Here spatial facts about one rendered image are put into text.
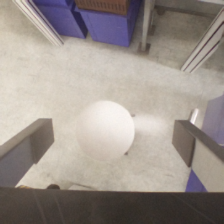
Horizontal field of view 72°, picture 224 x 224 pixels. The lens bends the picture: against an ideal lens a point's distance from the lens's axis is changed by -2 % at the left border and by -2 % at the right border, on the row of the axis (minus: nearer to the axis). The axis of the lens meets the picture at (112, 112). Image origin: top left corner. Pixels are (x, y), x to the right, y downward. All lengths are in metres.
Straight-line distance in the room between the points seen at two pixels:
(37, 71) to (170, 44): 0.97
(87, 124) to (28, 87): 0.66
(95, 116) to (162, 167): 0.53
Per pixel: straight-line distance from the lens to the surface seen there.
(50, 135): 0.16
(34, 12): 1.05
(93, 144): 0.81
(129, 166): 1.06
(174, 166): 1.08
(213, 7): 1.18
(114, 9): 0.90
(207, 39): 0.83
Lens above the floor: 1.03
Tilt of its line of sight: 79 degrees down
